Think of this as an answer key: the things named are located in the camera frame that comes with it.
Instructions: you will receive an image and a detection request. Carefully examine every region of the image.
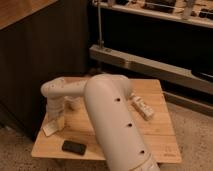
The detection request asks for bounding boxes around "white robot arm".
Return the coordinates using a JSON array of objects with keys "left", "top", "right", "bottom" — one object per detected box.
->
[{"left": 41, "top": 74, "right": 160, "bottom": 171}]

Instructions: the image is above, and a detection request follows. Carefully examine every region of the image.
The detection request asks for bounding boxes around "black smartphone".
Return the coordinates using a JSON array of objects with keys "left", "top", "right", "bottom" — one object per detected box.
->
[{"left": 62, "top": 140, "right": 86, "bottom": 155}]

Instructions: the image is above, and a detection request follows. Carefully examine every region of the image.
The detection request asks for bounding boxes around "white remote control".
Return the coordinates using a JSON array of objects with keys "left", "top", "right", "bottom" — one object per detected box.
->
[{"left": 130, "top": 93, "right": 154, "bottom": 121}]

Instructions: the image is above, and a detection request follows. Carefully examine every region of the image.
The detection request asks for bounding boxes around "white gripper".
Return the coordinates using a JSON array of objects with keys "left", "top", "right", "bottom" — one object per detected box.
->
[{"left": 47, "top": 107, "right": 65, "bottom": 130}]

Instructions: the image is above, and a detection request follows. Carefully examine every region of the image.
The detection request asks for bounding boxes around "wooden table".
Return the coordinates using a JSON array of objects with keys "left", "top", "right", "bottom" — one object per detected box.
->
[{"left": 31, "top": 79, "right": 182, "bottom": 163}]

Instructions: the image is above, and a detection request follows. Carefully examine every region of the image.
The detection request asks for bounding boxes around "metal shelf rack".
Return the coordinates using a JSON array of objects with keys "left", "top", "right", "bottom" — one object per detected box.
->
[{"left": 89, "top": 0, "right": 213, "bottom": 116}]

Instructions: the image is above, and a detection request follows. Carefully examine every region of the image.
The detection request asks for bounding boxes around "white sponge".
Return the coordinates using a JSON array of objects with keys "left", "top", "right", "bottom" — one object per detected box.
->
[{"left": 43, "top": 121, "right": 58, "bottom": 136}]

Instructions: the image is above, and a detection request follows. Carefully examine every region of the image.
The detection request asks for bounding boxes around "dark wooden cabinet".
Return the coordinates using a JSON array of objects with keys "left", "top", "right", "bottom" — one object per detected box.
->
[{"left": 0, "top": 0, "right": 88, "bottom": 139}]

